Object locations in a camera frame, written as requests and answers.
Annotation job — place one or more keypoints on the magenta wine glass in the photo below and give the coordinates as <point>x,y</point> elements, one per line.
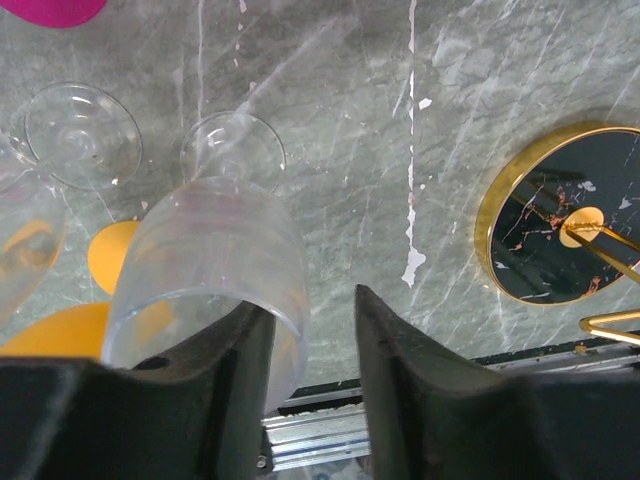
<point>57,14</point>

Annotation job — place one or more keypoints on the aluminium frame rail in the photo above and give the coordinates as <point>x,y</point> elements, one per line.
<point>326,423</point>

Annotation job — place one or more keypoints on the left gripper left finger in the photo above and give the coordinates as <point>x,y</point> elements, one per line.
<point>191,412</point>

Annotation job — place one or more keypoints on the gold wire glass rack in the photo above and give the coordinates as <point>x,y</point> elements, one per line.
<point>560,222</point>

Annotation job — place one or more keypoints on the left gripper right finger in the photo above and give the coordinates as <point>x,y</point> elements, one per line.
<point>432,414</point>

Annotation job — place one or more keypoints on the clear wine glass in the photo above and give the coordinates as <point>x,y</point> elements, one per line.
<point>76,135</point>
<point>221,239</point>

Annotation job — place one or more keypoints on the orange wine glass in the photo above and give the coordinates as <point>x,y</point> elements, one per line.
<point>79,331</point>

